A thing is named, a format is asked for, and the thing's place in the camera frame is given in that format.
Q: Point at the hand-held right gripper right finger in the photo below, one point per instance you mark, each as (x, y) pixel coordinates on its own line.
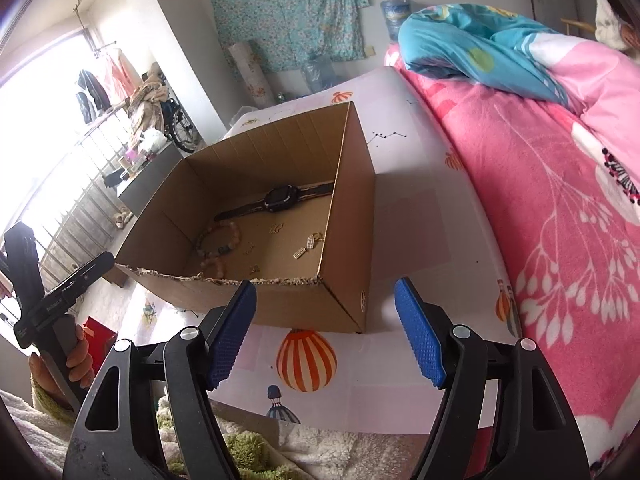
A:
(420, 335)

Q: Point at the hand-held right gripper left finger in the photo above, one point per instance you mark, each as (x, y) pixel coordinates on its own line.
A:
(230, 335)

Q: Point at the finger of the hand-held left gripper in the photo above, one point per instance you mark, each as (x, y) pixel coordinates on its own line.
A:
(85, 275)

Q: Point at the brown cardboard box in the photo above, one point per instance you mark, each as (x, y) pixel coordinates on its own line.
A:
(345, 260)

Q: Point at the silver abacus charm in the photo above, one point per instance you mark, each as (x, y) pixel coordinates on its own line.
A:
(299, 253)

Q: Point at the person's left hand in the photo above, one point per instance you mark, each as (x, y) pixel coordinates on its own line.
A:
(80, 355)

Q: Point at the red gift bag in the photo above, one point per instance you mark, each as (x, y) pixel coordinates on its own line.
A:
(100, 335)

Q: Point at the beige slipper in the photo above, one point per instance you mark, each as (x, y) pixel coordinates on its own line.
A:
(118, 221)
(126, 212)

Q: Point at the metal balcony railing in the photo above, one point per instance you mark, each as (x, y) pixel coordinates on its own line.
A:
(75, 210)

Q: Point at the grey cabinet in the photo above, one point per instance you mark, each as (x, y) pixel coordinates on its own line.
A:
(150, 180)

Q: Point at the pink balloon print mat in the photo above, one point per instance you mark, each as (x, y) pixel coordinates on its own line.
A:
(410, 200)

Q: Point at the cream green fleece blanket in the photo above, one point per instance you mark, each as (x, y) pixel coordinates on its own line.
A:
(300, 452)

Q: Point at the black smartwatch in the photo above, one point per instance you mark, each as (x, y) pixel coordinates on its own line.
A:
(280, 197)

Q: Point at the pink floral blanket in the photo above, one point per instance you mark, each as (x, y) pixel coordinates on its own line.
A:
(550, 260)

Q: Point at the black wheelchair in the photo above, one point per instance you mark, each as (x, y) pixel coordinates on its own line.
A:
(180, 130)

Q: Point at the dark hanging jacket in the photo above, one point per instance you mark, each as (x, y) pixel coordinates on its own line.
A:
(92, 92)

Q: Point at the beige clothes pile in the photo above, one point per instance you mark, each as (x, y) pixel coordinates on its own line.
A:
(147, 100)

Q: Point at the pink hanging garment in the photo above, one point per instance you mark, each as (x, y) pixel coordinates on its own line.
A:
(122, 75)

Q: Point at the white printed paper roll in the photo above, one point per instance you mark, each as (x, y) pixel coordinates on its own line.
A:
(250, 75)

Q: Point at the blue and pink cartoon quilt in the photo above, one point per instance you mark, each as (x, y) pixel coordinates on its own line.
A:
(475, 45)

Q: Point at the blue water jug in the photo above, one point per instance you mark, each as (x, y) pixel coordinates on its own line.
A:
(396, 17)

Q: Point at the teal floral wall cloth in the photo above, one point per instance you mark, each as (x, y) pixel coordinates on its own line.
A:
(290, 15)

